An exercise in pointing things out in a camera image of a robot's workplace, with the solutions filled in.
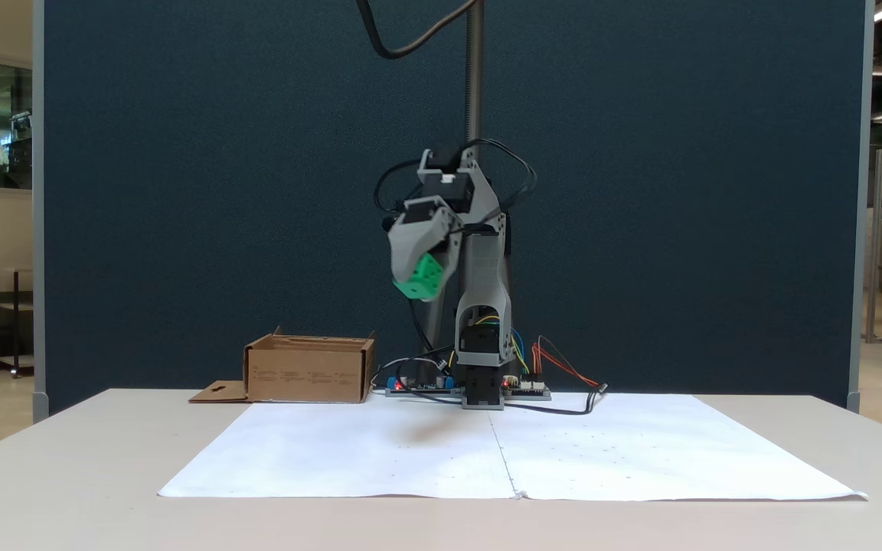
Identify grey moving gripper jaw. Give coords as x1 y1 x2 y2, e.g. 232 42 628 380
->
420 228 463 304

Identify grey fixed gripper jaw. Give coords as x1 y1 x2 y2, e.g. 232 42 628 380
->
388 220 449 282

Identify green die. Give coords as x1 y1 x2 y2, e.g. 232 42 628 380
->
393 253 444 301

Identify blue circuit board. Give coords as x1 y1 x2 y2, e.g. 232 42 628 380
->
384 372 459 399

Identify brown cardboard box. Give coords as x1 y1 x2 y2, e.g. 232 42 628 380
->
188 328 377 404

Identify white paper sheet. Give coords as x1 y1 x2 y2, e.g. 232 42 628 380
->
489 393 868 502
158 398 518 500

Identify dark blue partition panel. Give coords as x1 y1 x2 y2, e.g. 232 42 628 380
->
31 0 876 423

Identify dark shelf cart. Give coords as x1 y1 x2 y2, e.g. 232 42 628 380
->
0 268 34 378

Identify black gripper motor cable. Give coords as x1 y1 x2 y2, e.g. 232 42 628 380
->
374 157 425 217

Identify black elbow motor cable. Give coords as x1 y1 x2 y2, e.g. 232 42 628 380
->
408 297 442 360

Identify black wrist motor cable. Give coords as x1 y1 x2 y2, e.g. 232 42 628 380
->
472 138 539 219

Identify orange jumper wires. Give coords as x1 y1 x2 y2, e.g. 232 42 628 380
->
531 337 603 389

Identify black camera stand pole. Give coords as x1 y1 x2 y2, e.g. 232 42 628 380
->
465 0 515 253

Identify green circuit board with wires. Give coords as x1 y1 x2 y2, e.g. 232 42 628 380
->
502 373 553 402

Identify black camera cable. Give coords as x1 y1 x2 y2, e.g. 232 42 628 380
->
355 0 482 60

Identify black cable with white connector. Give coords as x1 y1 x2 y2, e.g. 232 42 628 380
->
502 383 610 416

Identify framed wall window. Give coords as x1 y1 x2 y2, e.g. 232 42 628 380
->
0 52 34 198

